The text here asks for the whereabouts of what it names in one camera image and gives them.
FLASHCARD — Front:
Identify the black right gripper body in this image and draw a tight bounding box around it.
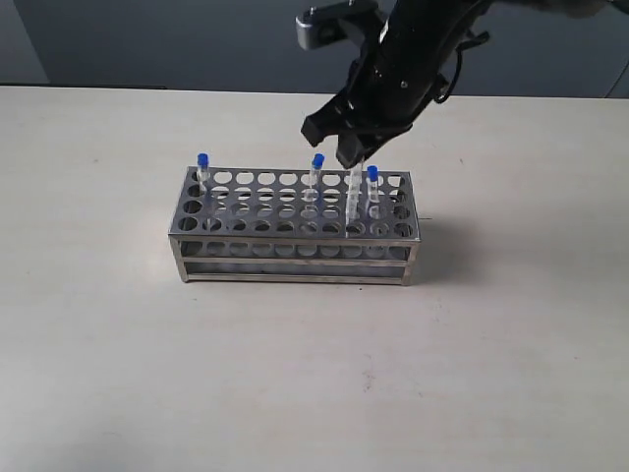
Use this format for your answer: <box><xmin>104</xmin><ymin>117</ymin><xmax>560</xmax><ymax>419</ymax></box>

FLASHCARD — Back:
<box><xmin>343</xmin><ymin>1</ymin><xmax>489</xmax><ymax>139</ymax></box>

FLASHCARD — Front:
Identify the blue-capped tube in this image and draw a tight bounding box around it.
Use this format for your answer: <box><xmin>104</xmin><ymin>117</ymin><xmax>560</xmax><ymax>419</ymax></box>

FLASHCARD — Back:
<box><xmin>345</xmin><ymin>161</ymin><xmax>364</xmax><ymax>236</ymax></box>
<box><xmin>367</xmin><ymin>165</ymin><xmax>380</xmax><ymax>220</ymax></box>
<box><xmin>197</xmin><ymin>152</ymin><xmax>213</xmax><ymax>230</ymax></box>
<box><xmin>302</xmin><ymin>153</ymin><xmax>325</xmax><ymax>218</ymax></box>

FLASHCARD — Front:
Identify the black cable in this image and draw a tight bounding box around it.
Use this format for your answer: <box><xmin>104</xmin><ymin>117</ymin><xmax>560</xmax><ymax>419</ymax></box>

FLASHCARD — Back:
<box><xmin>431</xmin><ymin>29</ymin><xmax>491</xmax><ymax>104</ymax></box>

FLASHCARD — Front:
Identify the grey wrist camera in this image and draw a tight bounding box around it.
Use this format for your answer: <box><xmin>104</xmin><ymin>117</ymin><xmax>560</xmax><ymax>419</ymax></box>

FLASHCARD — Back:
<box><xmin>295</xmin><ymin>1</ymin><xmax>382</xmax><ymax>50</ymax></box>

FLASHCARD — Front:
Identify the stainless steel test tube rack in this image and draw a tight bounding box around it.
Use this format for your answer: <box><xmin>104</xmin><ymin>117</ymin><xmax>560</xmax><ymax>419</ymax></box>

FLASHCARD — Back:
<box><xmin>168</xmin><ymin>166</ymin><xmax>421</xmax><ymax>285</ymax></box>

